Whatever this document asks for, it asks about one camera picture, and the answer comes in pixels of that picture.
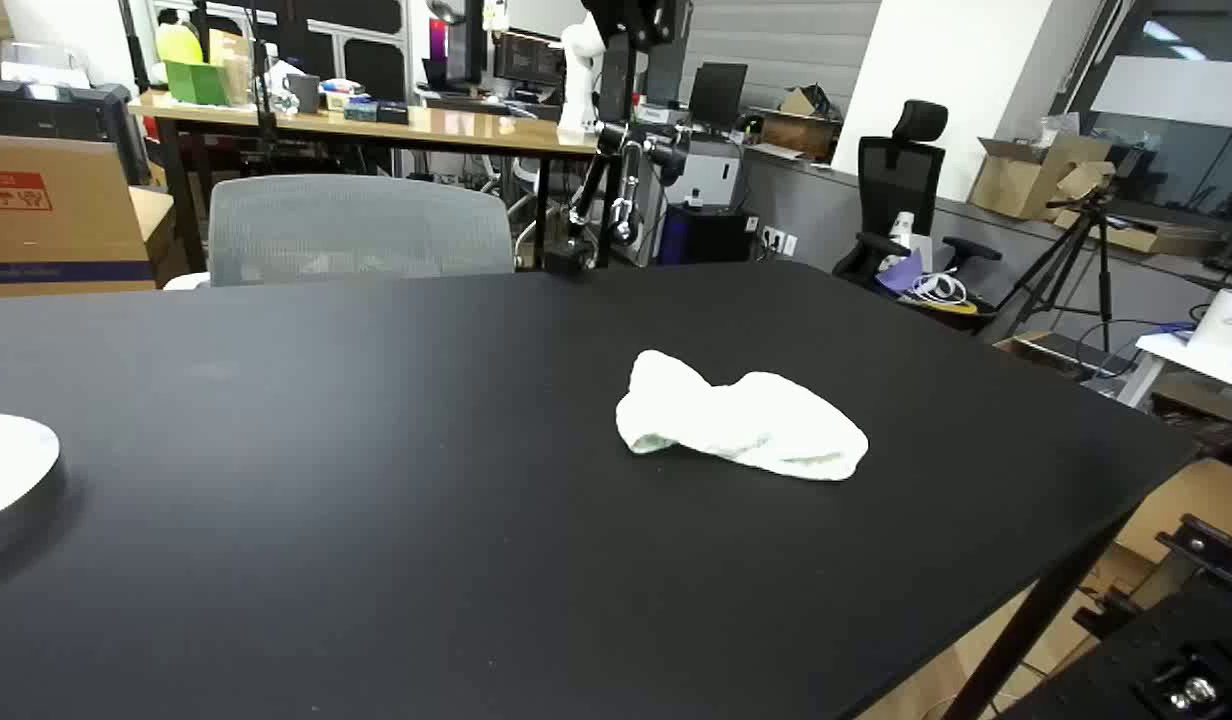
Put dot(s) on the large cardboard box red label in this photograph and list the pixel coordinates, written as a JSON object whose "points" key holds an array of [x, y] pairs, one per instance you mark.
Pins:
{"points": [[51, 213]]}

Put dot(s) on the black metal equipment frame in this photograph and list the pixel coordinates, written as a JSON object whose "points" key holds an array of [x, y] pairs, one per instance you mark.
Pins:
{"points": [[1163, 643]]}

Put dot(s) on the yellow-green storage box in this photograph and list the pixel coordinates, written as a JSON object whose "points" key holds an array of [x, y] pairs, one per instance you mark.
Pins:
{"points": [[194, 74]]}

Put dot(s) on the white spray bottle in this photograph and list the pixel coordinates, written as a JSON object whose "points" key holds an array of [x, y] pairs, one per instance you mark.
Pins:
{"points": [[903, 235]]}

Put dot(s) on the small cardboard box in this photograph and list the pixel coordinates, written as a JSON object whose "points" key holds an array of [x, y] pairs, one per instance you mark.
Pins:
{"points": [[797, 128]]}

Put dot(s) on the white side table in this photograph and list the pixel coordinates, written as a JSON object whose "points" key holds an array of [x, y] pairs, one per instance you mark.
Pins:
{"points": [[1198, 353]]}

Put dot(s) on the flat cardboard box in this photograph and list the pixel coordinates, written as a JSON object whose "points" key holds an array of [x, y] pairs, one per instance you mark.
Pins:
{"points": [[1163, 235]]}

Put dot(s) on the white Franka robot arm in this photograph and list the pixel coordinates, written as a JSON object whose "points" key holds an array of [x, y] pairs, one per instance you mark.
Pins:
{"points": [[1, 460]]}

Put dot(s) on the open cardboard box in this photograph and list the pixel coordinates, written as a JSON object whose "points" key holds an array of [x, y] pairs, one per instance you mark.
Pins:
{"points": [[1036, 176]]}

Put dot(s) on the black computer monitor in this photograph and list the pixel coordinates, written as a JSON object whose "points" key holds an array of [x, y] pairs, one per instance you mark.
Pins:
{"points": [[717, 98]]}

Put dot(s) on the white towel with green print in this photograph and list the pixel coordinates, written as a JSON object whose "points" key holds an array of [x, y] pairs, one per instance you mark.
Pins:
{"points": [[751, 425]]}

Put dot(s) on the long wooden desk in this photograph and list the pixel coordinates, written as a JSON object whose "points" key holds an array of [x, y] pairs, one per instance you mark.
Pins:
{"points": [[442, 128]]}

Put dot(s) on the black camera tripod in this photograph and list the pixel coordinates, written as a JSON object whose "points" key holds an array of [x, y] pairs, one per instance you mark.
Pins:
{"points": [[1073, 262]]}

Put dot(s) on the black clamp-on articulated stand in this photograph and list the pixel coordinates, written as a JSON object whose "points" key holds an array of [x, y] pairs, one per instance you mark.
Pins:
{"points": [[568, 259]]}

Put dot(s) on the black high-back office chair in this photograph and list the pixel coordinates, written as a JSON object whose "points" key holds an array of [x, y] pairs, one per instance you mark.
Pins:
{"points": [[903, 183]]}

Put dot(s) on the white upright appliance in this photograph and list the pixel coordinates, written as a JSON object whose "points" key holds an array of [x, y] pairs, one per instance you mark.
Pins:
{"points": [[580, 82]]}

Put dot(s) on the black printer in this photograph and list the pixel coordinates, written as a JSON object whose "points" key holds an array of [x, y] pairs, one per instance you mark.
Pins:
{"points": [[51, 113]]}

